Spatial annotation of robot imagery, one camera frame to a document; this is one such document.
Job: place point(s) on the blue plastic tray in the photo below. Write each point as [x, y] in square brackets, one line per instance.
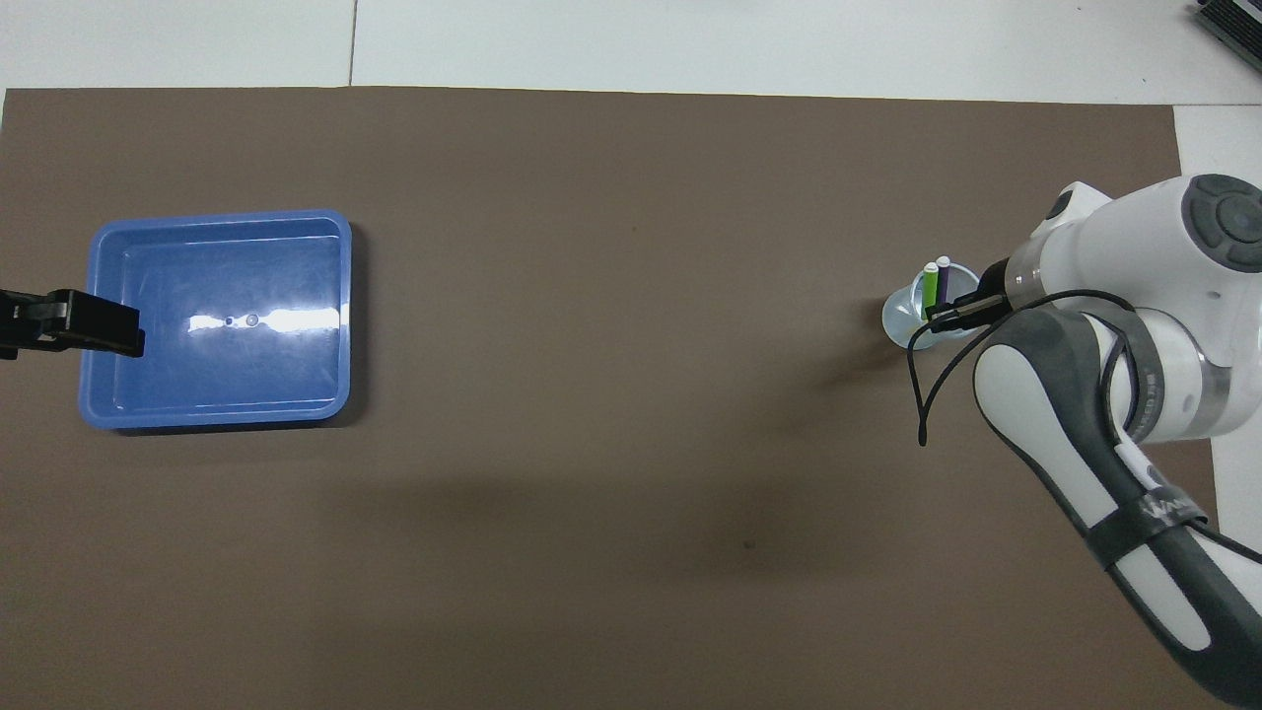
[246, 385]

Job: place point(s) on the purple pen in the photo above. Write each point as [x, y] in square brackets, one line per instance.
[944, 281]

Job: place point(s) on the grey ribbed device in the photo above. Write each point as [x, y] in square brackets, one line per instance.
[1234, 22]

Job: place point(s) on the brown table mat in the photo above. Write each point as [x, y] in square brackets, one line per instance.
[631, 414]

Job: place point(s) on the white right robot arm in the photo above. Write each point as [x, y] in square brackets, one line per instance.
[1183, 247]

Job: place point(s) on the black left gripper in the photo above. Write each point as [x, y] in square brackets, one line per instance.
[25, 320]

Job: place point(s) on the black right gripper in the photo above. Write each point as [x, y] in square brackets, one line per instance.
[996, 281]

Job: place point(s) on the green pen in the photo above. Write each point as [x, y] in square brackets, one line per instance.
[930, 291]

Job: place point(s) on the translucent plastic cup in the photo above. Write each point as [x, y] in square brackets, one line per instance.
[899, 320]

